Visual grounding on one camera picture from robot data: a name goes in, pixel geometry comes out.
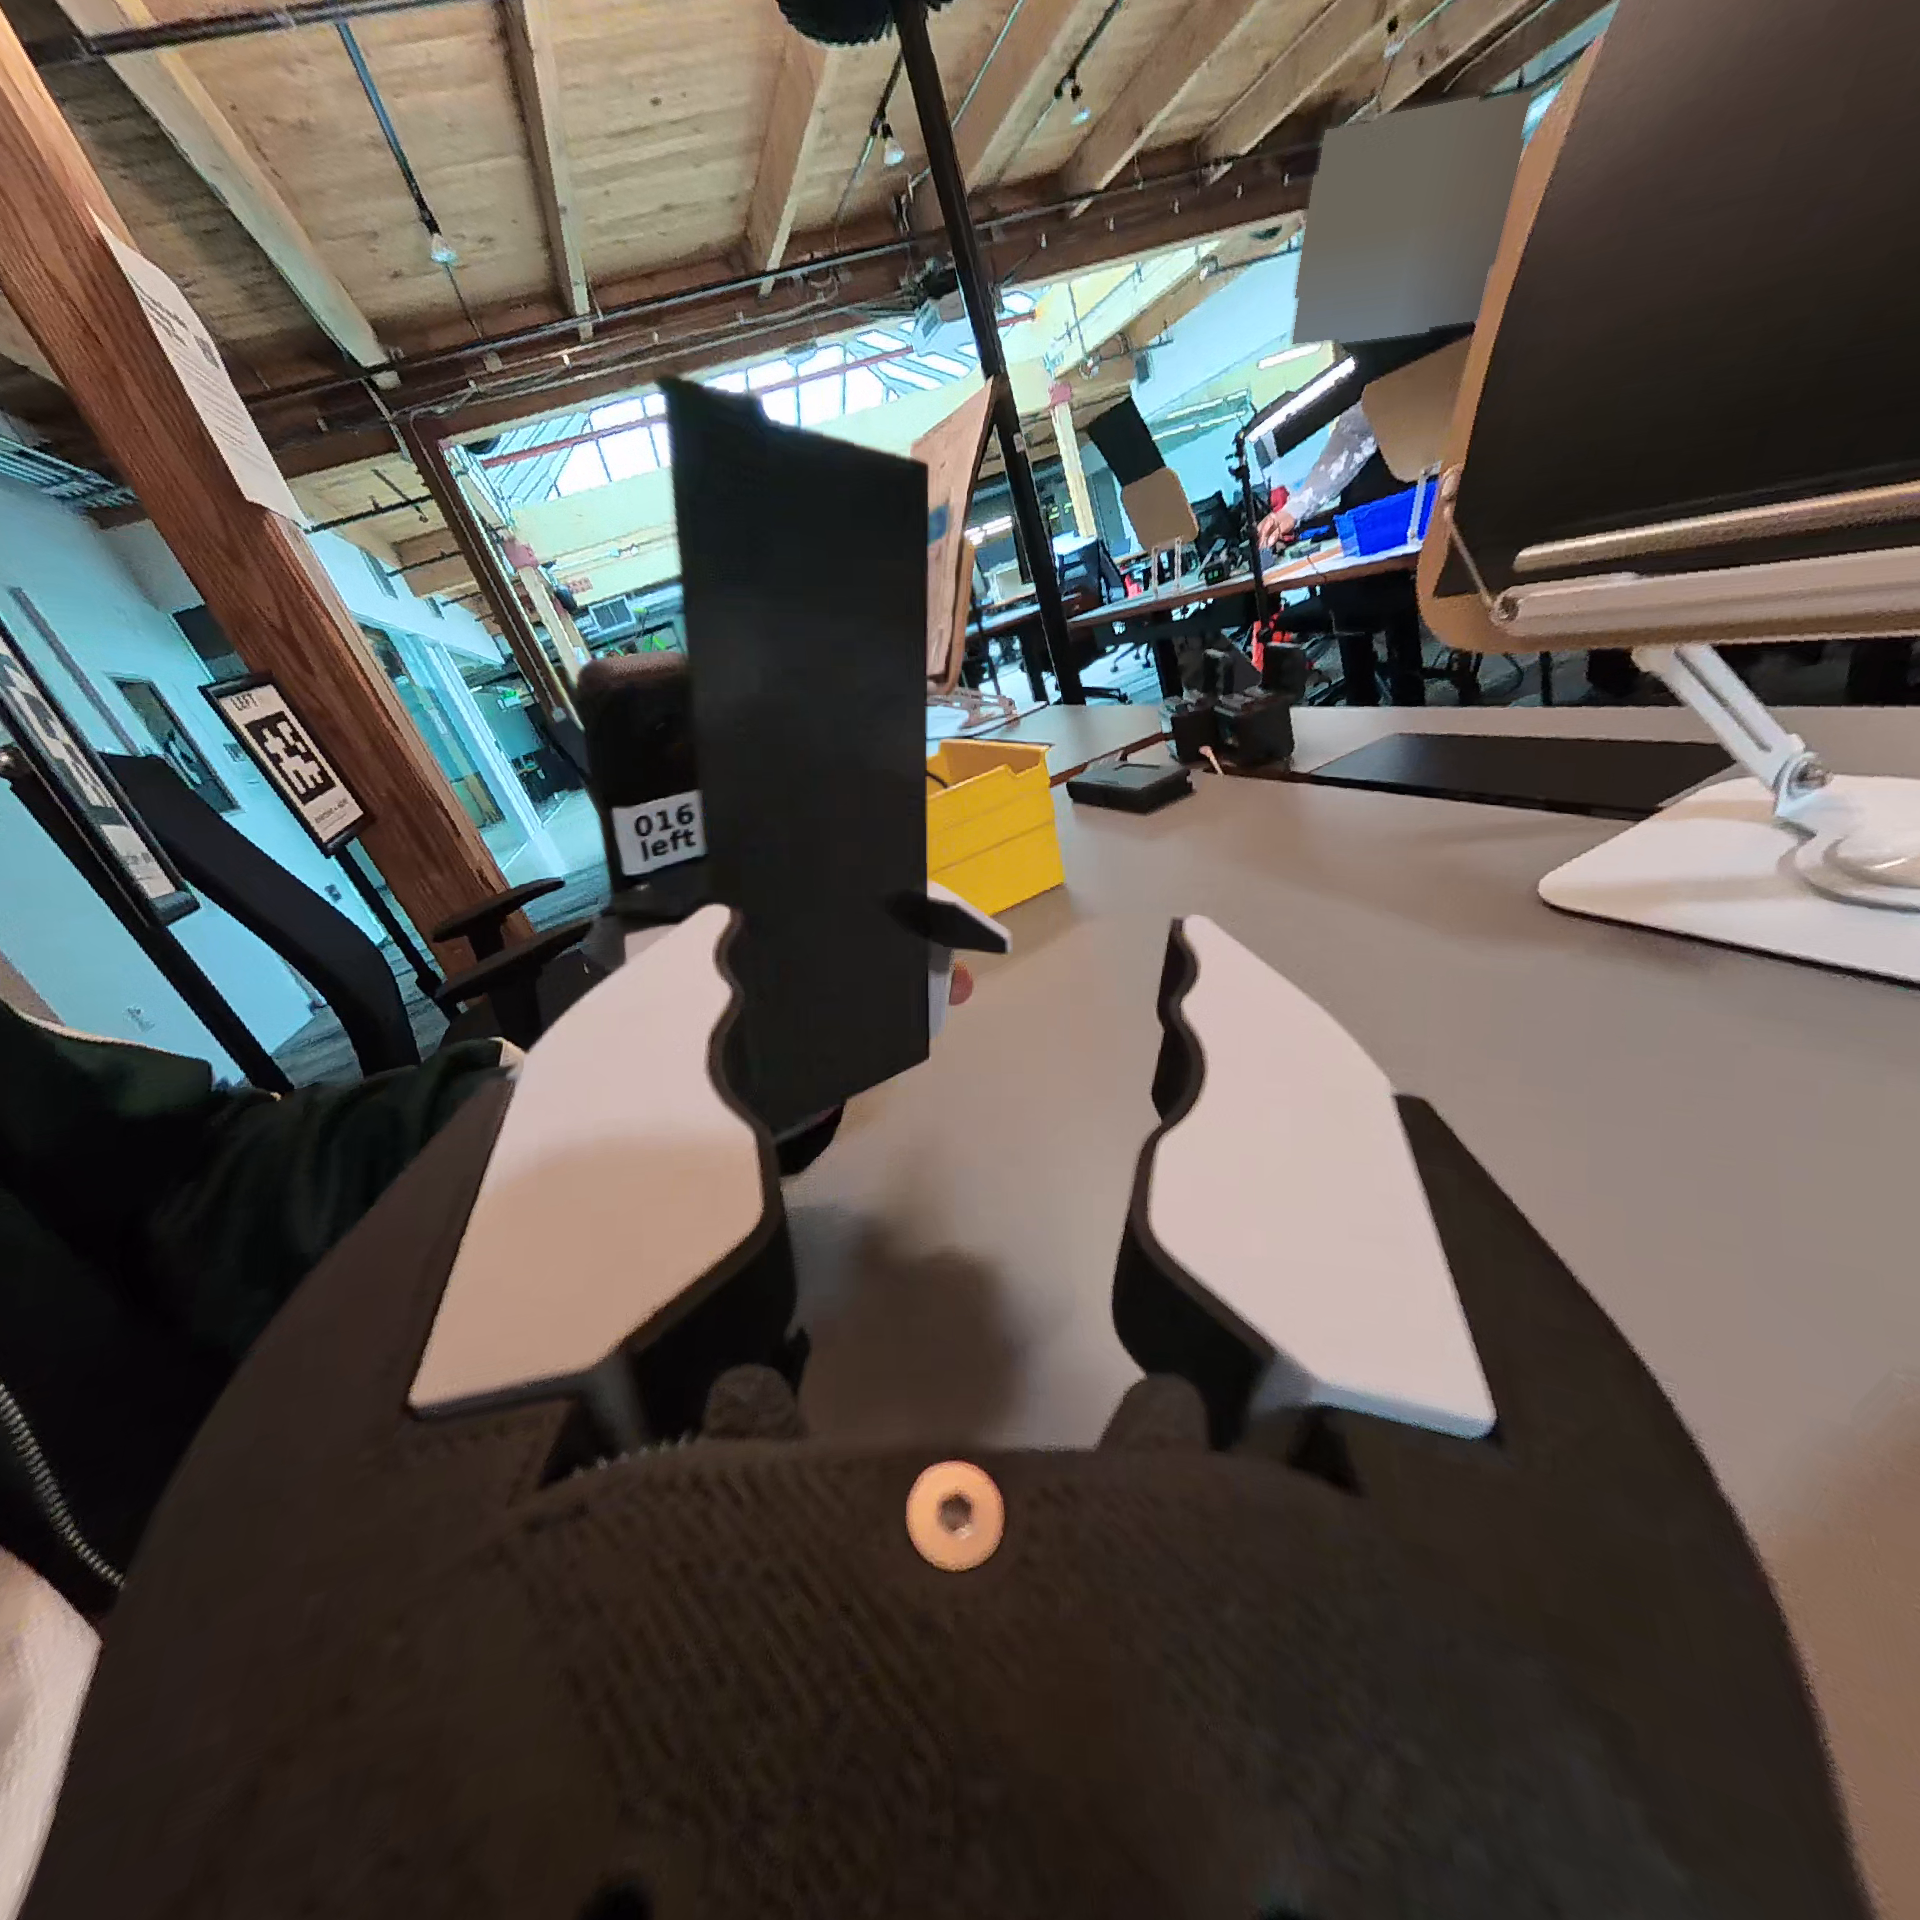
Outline yellow plastic bin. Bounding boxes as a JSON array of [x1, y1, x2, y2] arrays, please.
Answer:
[[922, 739, 1066, 918]]

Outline person's green jacket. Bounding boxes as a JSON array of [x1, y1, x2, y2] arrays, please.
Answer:
[[0, 998, 302, 1616]]

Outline white paper notice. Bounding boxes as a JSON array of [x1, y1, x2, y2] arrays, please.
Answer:
[[92, 211, 309, 526]]

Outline person's white ribbed top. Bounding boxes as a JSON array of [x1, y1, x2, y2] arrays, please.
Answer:
[[0, 1545, 106, 1920]]

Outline black pole with disc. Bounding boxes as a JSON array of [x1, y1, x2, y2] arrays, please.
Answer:
[[775, 0, 1087, 709]]

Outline wooden board on stand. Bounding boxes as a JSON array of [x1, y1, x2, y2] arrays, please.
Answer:
[[1355, 331, 1479, 467]]

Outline black desk mat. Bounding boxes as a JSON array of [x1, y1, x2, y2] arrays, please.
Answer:
[[1306, 732, 1743, 820]]

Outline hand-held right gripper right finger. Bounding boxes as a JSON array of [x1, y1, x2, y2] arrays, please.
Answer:
[[1112, 916, 1502, 1454]]

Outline framed tag sign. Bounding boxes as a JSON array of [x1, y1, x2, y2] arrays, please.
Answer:
[[0, 622, 197, 926], [198, 676, 374, 857]]

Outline black plate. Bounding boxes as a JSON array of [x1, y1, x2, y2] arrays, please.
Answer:
[[656, 377, 935, 1127]]

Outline wooden pillar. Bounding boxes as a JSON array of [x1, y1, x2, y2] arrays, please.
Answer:
[[0, 32, 527, 962]]

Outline white laptop stand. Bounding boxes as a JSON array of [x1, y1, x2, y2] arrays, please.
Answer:
[[1536, 646, 1920, 985]]

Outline grey desk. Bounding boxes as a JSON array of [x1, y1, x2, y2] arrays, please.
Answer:
[[780, 698, 1920, 1920]]

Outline blue plastic bin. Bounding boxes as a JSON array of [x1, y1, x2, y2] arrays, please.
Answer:
[[1335, 480, 1442, 560]]

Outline wooden background desk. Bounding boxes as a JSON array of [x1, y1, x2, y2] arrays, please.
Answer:
[[960, 534, 1442, 709]]

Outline person's left forearm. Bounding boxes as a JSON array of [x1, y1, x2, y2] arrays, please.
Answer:
[[151, 1035, 527, 1351]]

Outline wooden document board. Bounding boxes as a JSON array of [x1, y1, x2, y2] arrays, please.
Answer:
[[906, 383, 1000, 700]]

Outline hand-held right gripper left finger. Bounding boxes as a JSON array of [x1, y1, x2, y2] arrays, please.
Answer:
[[404, 906, 794, 1449]]

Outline black office chair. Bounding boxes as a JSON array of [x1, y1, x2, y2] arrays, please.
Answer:
[[104, 750, 594, 1083]]

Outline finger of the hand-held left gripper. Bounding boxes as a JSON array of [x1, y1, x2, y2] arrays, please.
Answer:
[[884, 885, 1011, 961]]

